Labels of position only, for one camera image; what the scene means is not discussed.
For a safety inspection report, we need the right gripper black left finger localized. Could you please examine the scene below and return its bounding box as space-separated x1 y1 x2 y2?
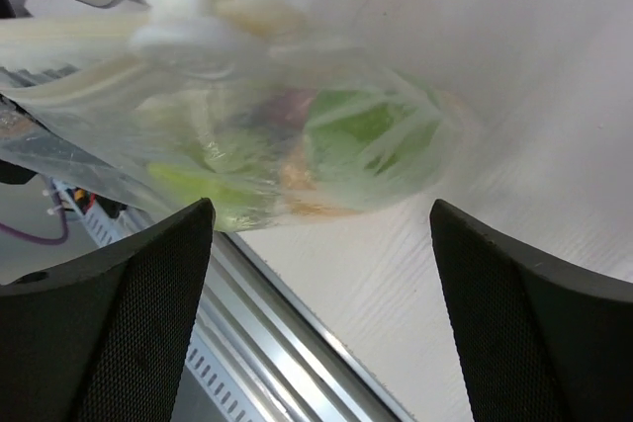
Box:
1 199 215 421

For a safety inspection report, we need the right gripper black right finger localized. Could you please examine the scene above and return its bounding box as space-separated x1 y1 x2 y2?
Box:
430 200 632 421

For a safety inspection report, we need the orange toy lemon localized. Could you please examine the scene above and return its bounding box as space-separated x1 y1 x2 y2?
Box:
280 151 358 217

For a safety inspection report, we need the green toy fruit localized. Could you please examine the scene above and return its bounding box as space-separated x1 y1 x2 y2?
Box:
304 90 445 211

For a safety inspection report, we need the purple toy eggplant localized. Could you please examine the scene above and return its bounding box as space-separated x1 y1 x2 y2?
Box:
246 89 317 134

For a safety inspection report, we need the clear zip top bag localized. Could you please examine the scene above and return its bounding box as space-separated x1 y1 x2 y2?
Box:
1 0 466 231

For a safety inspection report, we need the slotted white cable duct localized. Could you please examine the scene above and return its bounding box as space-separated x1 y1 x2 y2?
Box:
51 179 292 421

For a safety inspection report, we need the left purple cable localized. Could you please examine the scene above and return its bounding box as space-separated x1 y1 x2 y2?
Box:
0 174 70 246

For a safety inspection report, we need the aluminium mounting rail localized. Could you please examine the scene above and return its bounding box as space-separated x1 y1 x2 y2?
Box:
206 232 411 421

